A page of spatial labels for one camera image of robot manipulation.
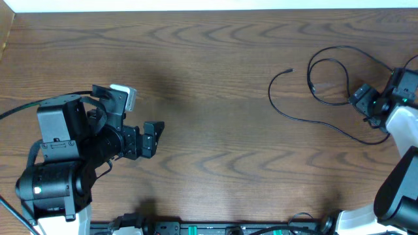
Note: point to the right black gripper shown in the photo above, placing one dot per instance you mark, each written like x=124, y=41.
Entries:
x=364, y=102

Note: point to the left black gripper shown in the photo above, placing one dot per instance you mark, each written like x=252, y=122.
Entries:
x=131, y=142

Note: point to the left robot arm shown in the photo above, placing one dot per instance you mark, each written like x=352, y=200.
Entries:
x=80, y=132

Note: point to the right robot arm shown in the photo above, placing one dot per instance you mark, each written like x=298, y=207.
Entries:
x=394, y=208

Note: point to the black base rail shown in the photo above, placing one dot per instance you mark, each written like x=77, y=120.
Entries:
x=135, y=223

